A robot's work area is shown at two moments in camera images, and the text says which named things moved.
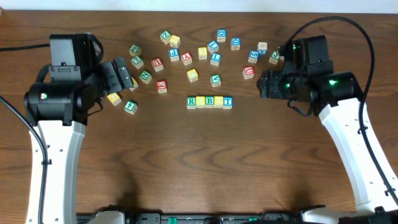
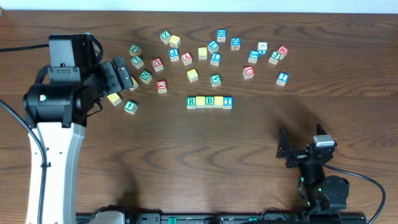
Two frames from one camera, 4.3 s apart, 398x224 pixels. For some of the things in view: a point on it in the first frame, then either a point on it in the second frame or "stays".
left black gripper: (117, 74) stays
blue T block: (228, 102) stays
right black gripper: (273, 89) → (285, 151)
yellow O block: (200, 102) stays
